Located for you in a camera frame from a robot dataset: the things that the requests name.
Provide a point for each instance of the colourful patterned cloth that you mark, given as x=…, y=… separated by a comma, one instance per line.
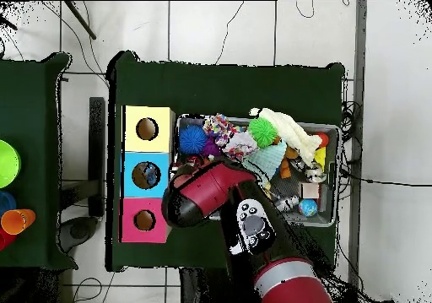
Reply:
x=241, y=145
x=217, y=124

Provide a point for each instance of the blue spiky ball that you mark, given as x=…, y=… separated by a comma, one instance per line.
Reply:
x=193, y=140

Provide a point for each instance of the mint green cloth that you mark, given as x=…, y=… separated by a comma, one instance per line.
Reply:
x=268, y=160

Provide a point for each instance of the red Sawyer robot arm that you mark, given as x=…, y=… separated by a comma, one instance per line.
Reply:
x=209, y=195

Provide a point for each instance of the wooden box with three holes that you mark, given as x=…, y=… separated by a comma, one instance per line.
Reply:
x=145, y=148

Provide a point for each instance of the shallow clear mesh bin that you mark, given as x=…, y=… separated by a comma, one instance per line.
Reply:
x=327, y=215

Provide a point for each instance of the purple spiky ball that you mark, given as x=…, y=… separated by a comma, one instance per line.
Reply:
x=210, y=148

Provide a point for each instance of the green spiky ball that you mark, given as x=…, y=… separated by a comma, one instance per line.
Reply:
x=262, y=132

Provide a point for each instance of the orange bear toy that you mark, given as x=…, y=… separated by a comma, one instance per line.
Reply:
x=289, y=162

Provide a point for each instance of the pale yellow cloth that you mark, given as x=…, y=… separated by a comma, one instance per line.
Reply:
x=290, y=131

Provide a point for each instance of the small wooden cube block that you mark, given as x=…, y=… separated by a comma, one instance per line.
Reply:
x=310, y=190

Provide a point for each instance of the round silver tin can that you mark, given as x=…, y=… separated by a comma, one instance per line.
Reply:
x=315, y=173

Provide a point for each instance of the small blue globe ball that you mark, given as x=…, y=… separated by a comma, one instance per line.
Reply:
x=308, y=208

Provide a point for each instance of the small red ball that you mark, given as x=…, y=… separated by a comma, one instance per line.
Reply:
x=322, y=139

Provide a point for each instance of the side table with green cloth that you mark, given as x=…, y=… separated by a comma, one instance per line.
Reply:
x=44, y=114

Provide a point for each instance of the orange round object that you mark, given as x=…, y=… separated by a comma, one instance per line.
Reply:
x=17, y=220

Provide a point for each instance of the green bowl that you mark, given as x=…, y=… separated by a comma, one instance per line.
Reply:
x=7, y=163

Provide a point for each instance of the small blue cup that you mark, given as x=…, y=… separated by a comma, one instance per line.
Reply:
x=7, y=202

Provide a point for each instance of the red round object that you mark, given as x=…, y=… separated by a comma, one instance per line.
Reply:
x=5, y=239

